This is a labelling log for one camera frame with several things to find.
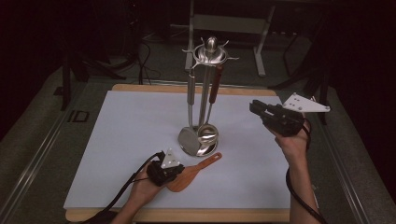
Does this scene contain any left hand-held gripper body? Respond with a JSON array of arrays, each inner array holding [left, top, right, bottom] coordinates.
[[146, 147, 181, 188]]

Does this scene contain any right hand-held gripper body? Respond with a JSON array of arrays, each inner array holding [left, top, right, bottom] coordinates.
[[263, 91, 332, 138]]

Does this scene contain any black metal stand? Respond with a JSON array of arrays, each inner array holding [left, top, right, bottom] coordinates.
[[60, 46, 127, 112]]

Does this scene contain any white table mat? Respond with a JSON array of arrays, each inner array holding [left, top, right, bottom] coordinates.
[[63, 90, 292, 210]]

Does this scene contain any wooden rice spatula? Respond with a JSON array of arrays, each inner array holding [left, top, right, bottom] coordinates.
[[165, 151, 223, 193]]

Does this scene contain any black tripod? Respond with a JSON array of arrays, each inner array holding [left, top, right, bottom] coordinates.
[[268, 30, 332, 126]]

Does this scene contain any steel utensil stand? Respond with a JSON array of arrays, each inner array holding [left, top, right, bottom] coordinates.
[[178, 35, 240, 158]]

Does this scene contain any person's right hand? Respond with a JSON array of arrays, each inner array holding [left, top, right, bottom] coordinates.
[[273, 119, 313, 163]]

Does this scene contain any wooden-handled steel ladle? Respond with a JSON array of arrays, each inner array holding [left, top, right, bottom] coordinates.
[[197, 63, 225, 147]]

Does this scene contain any grey metal table frame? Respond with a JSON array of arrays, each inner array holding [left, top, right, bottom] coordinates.
[[184, 0, 276, 78]]

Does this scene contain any person's left hand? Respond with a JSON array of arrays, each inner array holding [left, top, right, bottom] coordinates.
[[128, 170, 166, 203]]

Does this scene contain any metal floor rail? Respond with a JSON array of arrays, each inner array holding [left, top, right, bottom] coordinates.
[[309, 95, 374, 224], [0, 83, 92, 224]]

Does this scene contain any steel-handled kitchen utensil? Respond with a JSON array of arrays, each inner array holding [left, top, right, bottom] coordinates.
[[177, 66, 201, 157]]

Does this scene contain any black floor cable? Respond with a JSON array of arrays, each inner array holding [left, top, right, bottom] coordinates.
[[136, 39, 163, 86]]

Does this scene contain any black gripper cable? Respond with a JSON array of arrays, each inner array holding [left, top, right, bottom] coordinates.
[[81, 150, 165, 224], [285, 118, 329, 224]]

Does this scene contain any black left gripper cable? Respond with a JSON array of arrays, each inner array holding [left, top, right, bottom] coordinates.
[[81, 150, 165, 224]]

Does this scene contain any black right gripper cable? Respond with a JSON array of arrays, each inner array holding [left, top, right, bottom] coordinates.
[[285, 118, 329, 224]]

